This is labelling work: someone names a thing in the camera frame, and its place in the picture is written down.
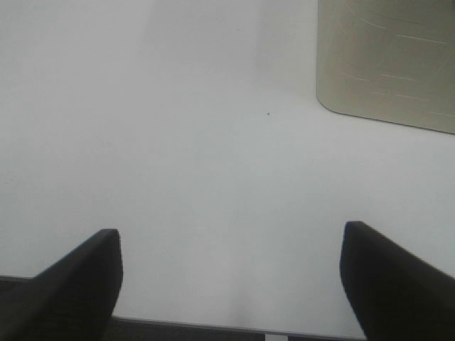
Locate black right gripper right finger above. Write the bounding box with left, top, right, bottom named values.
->
left=340, top=221, right=454, bottom=340

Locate beige fabric storage box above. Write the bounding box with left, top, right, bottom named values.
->
left=316, top=1, right=454, bottom=134

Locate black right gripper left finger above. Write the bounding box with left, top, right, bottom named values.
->
left=1, top=229, right=123, bottom=340

